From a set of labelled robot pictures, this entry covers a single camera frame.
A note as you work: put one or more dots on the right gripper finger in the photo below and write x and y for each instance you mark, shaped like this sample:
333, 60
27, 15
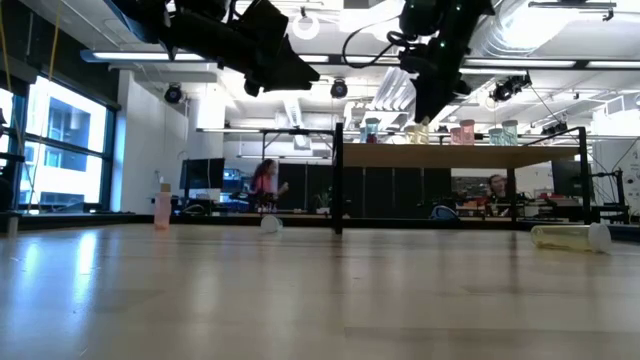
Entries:
423, 102
441, 95

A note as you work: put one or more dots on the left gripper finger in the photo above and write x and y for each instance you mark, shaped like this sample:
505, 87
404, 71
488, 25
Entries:
287, 62
295, 80

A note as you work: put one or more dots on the blue pill bottle red pills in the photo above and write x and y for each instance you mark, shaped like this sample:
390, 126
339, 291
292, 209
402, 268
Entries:
372, 131

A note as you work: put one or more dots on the clear vial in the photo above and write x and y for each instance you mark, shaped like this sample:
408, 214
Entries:
495, 136

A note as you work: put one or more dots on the blue pill bottle white pills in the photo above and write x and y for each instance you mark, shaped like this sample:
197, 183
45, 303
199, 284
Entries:
271, 223
361, 136

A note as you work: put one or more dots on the green pill bottle white cap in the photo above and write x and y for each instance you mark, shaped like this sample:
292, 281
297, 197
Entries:
510, 131

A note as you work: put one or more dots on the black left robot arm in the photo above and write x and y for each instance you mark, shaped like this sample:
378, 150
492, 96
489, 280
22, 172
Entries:
140, 15

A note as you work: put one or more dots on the white ceiling conduits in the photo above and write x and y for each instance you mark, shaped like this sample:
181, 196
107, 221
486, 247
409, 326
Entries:
395, 90

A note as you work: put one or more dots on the black ceiling spotlight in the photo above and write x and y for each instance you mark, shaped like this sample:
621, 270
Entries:
510, 88
339, 88
173, 94

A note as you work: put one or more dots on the long linear ceiling light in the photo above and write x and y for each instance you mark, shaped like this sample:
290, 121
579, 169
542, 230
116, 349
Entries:
145, 56

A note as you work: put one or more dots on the black partition panels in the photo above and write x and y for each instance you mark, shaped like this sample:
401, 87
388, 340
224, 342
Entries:
380, 192

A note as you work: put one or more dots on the person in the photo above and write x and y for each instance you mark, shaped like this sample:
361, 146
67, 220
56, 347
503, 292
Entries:
265, 182
496, 186

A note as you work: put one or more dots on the blue round object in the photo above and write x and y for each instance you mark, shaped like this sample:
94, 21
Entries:
442, 213

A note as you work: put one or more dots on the small background potted plant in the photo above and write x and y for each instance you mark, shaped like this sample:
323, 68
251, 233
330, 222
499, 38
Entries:
324, 201

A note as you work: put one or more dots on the black computer monitor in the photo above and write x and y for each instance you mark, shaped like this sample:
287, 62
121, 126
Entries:
202, 172

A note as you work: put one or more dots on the small cardboard box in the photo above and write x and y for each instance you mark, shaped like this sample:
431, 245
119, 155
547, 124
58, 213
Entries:
165, 188

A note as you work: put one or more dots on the white whiteboard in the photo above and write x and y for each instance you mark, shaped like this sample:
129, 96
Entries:
607, 160

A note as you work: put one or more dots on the black office chair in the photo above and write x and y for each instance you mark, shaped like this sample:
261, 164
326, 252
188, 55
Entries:
10, 197

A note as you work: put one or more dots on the black background workbench frame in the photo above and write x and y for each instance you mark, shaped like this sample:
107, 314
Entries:
280, 131

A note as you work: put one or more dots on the wooden shelf black metal frame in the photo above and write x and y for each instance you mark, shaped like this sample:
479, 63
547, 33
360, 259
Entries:
450, 156

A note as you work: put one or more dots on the silver ventilation duct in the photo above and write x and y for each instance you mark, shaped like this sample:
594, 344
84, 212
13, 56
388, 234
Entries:
505, 35

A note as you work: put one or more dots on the large window blue frame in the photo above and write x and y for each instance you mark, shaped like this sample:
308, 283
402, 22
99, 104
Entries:
65, 125

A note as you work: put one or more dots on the black metal rig frame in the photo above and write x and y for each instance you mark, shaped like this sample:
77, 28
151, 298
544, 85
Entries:
125, 219

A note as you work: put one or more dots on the small grey stub post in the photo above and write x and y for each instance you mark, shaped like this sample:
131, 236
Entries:
12, 226

